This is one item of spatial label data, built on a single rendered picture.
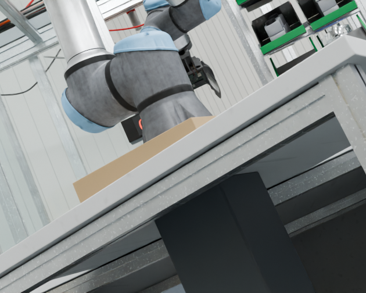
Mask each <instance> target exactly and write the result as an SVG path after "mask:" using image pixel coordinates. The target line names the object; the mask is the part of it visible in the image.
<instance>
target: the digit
mask: <svg viewBox="0 0 366 293"><path fill-rule="evenodd" d="M132 120H133V122H134V124H135V126H136V129H137V131H138V134H139V136H140V135H142V122H141V117H140V115H138V116H135V117H133V118H132Z"/></svg>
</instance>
